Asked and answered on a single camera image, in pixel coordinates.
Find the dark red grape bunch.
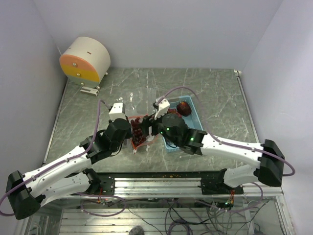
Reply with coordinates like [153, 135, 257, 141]
[131, 117, 146, 147]

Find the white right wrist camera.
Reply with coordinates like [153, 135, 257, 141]
[153, 97, 170, 120]

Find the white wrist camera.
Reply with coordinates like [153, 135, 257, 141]
[109, 102, 126, 121]
[153, 97, 170, 120]

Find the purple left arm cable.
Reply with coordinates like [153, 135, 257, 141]
[0, 98, 113, 217]

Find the loose cable bundle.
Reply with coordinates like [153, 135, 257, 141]
[80, 193, 265, 235]

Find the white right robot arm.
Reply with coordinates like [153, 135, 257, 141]
[140, 113, 284, 194]

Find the dark red round fruit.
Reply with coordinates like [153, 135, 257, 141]
[177, 101, 192, 117]

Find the round pastel drawer cabinet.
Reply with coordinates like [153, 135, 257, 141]
[59, 36, 111, 88]

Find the clear orange-zip bag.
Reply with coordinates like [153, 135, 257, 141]
[117, 87, 162, 155]

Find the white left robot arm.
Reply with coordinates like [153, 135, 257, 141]
[5, 117, 132, 220]

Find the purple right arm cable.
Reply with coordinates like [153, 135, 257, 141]
[156, 86, 295, 212]

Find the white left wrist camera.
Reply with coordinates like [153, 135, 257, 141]
[109, 102, 126, 121]

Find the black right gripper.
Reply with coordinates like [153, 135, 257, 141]
[138, 108, 179, 145]

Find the light blue plastic basket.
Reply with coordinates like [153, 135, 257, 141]
[163, 95, 203, 153]

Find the white bracket block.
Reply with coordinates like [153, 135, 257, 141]
[80, 86, 99, 96]

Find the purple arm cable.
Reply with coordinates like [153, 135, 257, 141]
[0, 98, 113, 217]
[156, 86, 295, 212]

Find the aluminium rail base frame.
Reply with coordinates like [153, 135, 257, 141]
[25, 172, 295, 235]

